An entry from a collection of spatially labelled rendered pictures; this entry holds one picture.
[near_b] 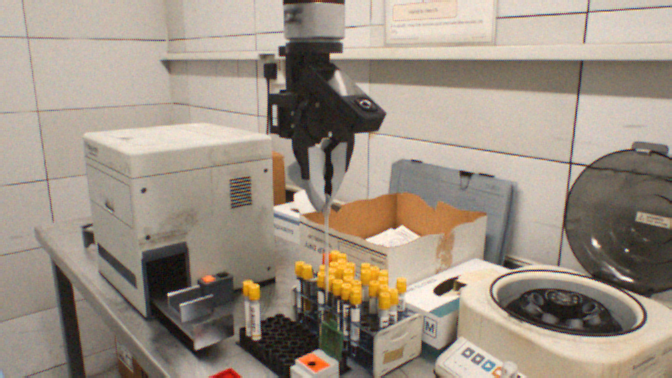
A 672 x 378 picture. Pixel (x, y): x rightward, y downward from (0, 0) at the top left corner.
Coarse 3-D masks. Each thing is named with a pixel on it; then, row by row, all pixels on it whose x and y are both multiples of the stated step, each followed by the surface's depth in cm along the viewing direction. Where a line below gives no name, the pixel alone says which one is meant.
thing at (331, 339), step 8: (328, 328) 65; (336, 328) 64; (320, 336) 66; (328, 336) 65; (336, 336) 64; (320, 344) 66; (328, 344) 65; (336, 344) 64; (328, 352) 65; (336, 352) 64; (336, 360) 64
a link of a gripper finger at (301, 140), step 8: (296, 128) 61; (304, 128) 61; (296, 136) 61; (304, 136) 61; (296, 144) 61; (304, 144) 61; (312, 144) 62; (296, 152) 62; (304, 152) 62; (296, 160) 62; (304, 160) 62; (304, 168) 62; (304, 176) 63
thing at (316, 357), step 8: (312, 352) 65; (320, 352) 65; (296, 360) 64; (304, 360) 64; (312, 360) 64; (320, 360) 64; (328, 360) 64; (296, 368) 63; (304, 368) 63; (312, 368) 62; (320, 368) 62; (328, 368) 62; (336, 368) 63; (296, 376) 63; (304, 376) 62; (312, 376) 61; (320, 376) 62; (328, 376) 63; (336, 376) 63
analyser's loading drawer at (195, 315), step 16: (160, 288) 92; (176, 288) 92; (192, 288) 85; (160, 304) 86; (176, 304) 84; (192, 304) 81; (208, 304) 83; (176, 320) 81; (192, 320) 81; (208, 320) 77; (224, 320) 79; (192, 336) 76; (208, 336) 77; (224, 336) 79
